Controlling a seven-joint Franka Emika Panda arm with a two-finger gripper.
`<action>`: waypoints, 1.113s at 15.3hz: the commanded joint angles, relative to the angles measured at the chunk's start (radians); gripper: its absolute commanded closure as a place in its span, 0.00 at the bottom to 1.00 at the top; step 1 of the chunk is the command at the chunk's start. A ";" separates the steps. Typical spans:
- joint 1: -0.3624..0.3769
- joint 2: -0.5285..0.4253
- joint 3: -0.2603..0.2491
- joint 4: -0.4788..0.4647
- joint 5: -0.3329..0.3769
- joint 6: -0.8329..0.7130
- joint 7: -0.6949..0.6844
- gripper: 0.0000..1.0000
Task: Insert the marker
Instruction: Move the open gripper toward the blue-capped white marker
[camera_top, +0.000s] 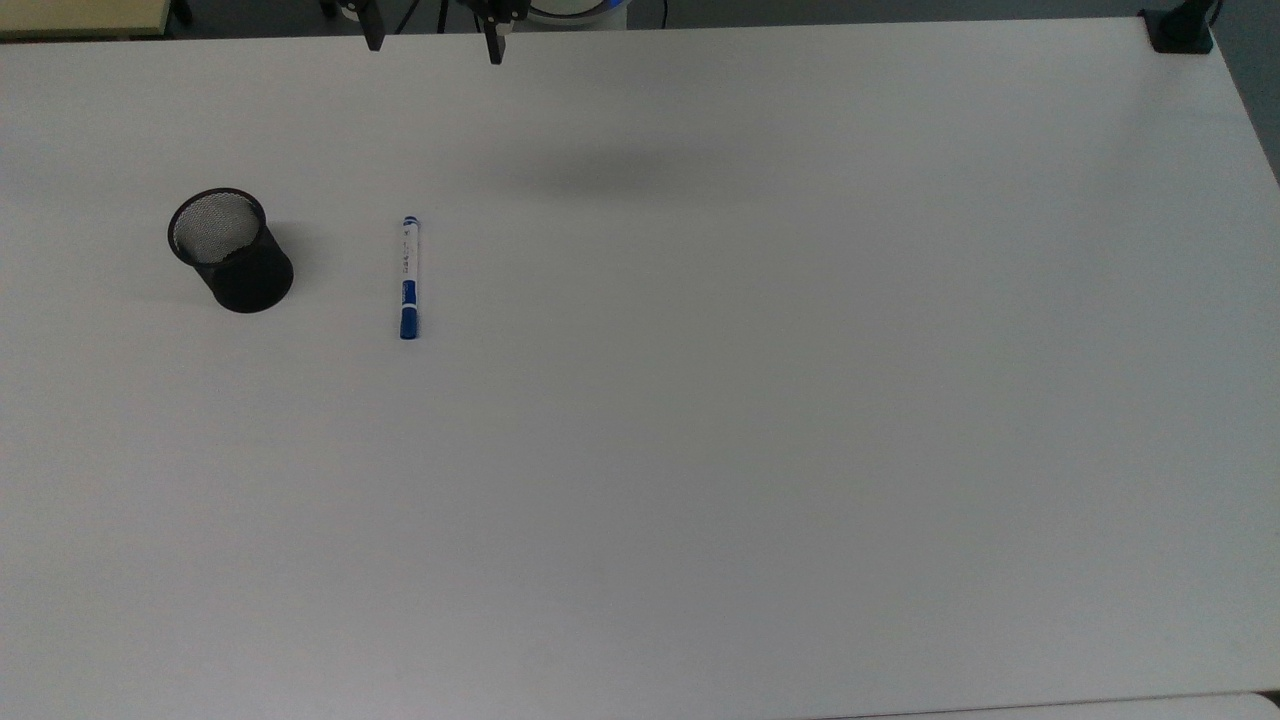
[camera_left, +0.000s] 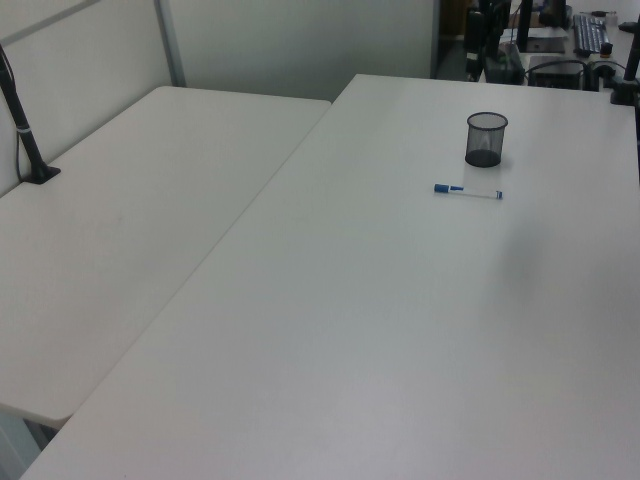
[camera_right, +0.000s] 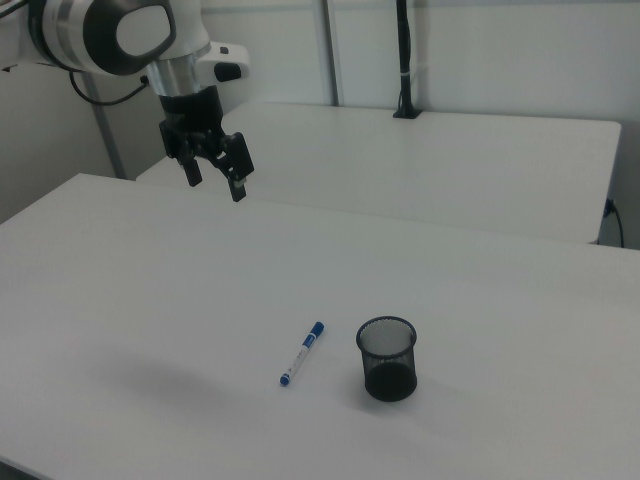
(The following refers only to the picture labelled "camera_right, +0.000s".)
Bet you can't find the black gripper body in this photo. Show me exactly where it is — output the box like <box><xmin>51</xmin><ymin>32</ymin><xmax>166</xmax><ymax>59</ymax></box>
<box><xmin>158</xmin><ymin>85</ymin><xmax>230</xmax><ymax>161</ymax></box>

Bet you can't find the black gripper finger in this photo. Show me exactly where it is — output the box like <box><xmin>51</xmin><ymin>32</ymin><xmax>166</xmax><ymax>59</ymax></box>
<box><xmin>208</xmin><ymin>131</ymin><xmax>256</xmax><ymax>203</ymax></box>
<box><xmin>178</xmin><ymin>146</ymin><xmax>204</xmax><ymax>189</ymax></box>

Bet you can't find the blue and white marker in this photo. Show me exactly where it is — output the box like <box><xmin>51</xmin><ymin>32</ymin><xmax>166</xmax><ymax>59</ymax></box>
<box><xmin>278</xmin><ymin>320</ymin><xmax>326</xmax><ymax>388</ymax></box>

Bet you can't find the black mesh pen cup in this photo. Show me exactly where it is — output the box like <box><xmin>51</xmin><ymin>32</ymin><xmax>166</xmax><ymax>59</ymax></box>
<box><xmin>355</xmin><ymin>314</ymin><xmax>419</xmax><ymax>403</ymax></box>

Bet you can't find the thin grey metal post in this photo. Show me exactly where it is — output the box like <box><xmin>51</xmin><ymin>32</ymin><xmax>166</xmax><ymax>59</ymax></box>
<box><xmin>85</xmin><ymin>74</ymin><xmax>127</xmax><ymax>181</ymax></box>

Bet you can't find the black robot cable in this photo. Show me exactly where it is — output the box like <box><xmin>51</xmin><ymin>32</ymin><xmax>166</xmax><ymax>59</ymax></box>
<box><xmin>68</xmin><ymin>69</ymin><xmax>152</xmax><ymax>106</ymax></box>

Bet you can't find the grey metal partition post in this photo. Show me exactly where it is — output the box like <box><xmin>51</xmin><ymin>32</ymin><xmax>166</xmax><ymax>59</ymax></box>
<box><xmin>318</xmin><ymin>0</ymin><xmax>347</xmax><ymax>107</ymax></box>

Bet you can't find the black camera stand pole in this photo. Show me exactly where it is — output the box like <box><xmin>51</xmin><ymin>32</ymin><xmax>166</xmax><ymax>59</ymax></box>
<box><xmin>392</xmin><ymin>0</ymin><xmax>422</xmax><ymax>120</ymax></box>

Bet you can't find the black wall cable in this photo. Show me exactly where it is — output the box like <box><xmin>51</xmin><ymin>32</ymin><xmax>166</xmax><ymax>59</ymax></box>
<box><xmin>604</xmin><ymin>197</ymin><xmax>626</xmax><ymax>248</ymax></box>

